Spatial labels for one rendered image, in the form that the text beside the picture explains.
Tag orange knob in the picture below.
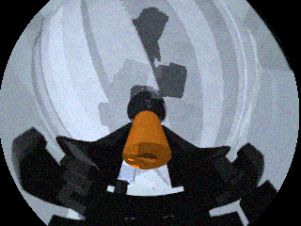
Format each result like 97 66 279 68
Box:
121 110 172 170

